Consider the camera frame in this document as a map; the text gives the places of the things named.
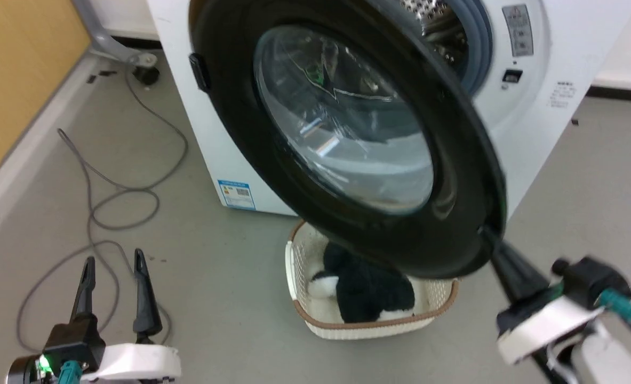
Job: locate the blue energy label sticker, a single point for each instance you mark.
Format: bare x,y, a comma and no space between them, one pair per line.
236,194

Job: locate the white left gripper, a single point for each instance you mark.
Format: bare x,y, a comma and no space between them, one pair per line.
134,362

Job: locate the black round floor foot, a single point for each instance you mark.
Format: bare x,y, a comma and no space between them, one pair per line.
146,76

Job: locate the white woven laundry basket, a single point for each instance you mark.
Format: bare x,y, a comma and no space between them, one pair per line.
358,329

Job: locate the grey rubber door gasket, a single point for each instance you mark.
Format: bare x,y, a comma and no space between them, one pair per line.
480,48

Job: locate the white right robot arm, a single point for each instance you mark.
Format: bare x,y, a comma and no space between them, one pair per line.
614,357

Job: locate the black door lock slot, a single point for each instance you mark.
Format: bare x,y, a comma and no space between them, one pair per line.
512,76

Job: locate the wooden side panel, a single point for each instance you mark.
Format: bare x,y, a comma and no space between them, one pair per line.
16,80

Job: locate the grey instruction sticker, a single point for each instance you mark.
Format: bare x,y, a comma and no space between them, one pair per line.
518,29

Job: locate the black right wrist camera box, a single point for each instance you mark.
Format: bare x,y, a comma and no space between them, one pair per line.
592,280

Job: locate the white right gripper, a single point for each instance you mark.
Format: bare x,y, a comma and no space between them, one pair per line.
544,328

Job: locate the steel washer drum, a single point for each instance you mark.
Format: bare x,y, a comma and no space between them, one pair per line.
443,29

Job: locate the white front-load washing machine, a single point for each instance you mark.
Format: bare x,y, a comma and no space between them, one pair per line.
203,133

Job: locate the black and white plush toy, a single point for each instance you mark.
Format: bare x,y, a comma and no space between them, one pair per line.
368,293

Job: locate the black round glass washer door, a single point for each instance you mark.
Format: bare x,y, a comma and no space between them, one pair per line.
240,133

